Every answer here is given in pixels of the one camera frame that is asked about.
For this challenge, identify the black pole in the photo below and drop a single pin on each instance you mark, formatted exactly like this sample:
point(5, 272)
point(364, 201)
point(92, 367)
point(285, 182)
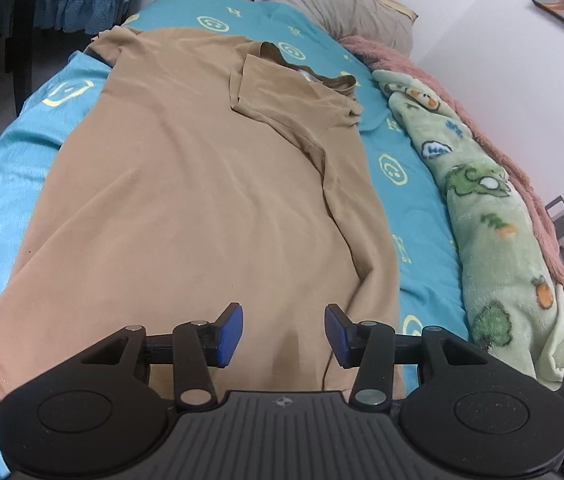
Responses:
point(24, 35)

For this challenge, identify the grey pillow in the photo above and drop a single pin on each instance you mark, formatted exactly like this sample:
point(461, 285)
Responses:
point(332, 0)

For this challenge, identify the pink fuzzy blanket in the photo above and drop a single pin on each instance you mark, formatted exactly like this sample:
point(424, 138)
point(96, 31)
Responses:
point(441, 90)

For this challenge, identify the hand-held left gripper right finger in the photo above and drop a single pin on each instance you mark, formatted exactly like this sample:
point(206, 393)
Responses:
point(338, 336)

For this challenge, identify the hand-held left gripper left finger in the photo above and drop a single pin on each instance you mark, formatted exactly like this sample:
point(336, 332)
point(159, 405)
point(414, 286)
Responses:
point(229, 336)

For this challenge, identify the blue smiley print bed sheet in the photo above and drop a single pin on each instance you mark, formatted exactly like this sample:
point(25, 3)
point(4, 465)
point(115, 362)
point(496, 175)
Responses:
point(421, 220)

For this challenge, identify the green cartoon print blanket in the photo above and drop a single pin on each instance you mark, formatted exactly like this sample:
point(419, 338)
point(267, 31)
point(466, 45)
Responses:
point(491, 240)

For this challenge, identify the tan t-shirt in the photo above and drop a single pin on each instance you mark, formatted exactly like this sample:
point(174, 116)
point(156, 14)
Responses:
point(187, 185)

